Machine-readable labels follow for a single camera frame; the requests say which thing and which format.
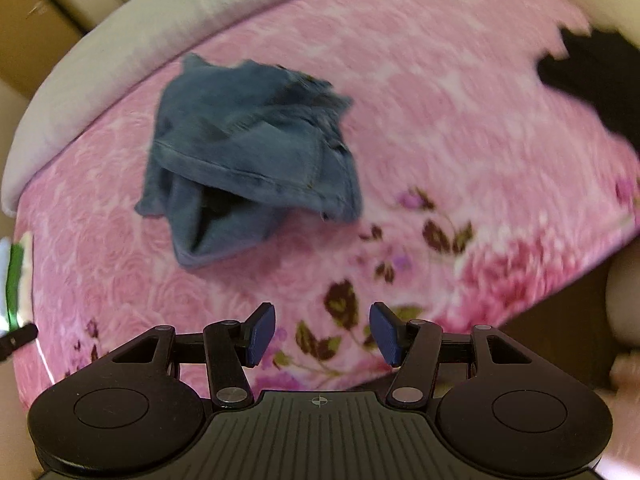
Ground blue denim jeans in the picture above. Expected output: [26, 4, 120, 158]
[136, 53, 362, 268]

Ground folded white green clothes stack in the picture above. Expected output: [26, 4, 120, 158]
[0, 232, 34, 336]

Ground pink floral blanket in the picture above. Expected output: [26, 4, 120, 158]
[14, 0, 639, 404]

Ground white plastic bucket with lid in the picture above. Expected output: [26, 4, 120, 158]
[605, 252, 640, 348]

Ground black garment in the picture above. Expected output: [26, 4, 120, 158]
[537, 26, 639, 148]

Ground grey striped quilt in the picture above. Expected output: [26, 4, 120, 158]
[0, 0, 371, 219]

